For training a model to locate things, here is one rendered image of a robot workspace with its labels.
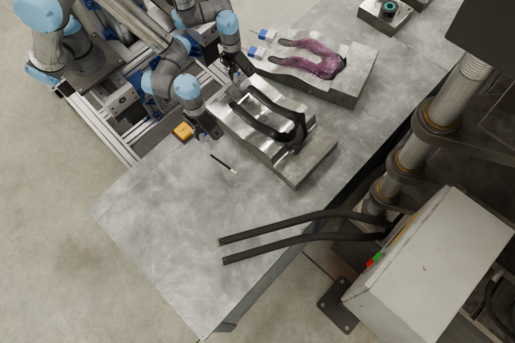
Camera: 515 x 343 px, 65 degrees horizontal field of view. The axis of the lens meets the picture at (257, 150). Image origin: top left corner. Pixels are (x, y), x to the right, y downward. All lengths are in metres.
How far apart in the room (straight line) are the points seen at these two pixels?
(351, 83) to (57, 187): 1.94
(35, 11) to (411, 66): 1.48
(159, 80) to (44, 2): 0.38
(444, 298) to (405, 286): 0.07
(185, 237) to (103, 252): 1.05
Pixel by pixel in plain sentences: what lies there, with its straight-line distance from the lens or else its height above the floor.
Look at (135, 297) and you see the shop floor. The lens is 2.47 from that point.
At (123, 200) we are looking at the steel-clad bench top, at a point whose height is 0.80.
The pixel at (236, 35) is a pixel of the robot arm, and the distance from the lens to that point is 1.50.
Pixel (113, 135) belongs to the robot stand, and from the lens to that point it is 2.58.
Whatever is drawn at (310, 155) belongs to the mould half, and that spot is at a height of 0.86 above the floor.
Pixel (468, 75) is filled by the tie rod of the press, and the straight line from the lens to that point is 0.80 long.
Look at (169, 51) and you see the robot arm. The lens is 1.37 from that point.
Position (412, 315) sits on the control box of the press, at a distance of 0.89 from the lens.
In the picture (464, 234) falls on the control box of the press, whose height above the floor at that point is 1.47.
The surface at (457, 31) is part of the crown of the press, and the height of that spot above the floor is 1.83.
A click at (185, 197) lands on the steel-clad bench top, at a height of 0.80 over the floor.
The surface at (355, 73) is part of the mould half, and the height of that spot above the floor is 0.91.
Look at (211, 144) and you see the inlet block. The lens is 1.55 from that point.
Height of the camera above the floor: 2.32
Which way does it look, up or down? 65 degrees down
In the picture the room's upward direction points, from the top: 9 degrees counter-clockwise
